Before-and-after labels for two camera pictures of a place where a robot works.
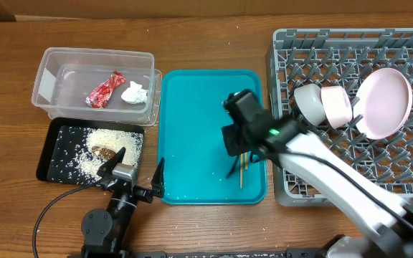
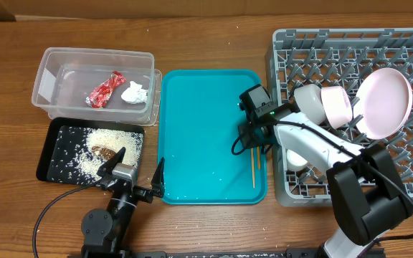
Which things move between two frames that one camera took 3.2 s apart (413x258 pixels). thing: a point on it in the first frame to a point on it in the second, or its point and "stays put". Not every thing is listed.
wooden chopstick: [241, 170] to [253, 165]
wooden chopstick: [246, 160] to [258, 156]
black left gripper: [146, 195] stays put
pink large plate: [383, 103] stays put
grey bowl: [308, 98] stays put
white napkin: [135, 94] stays put
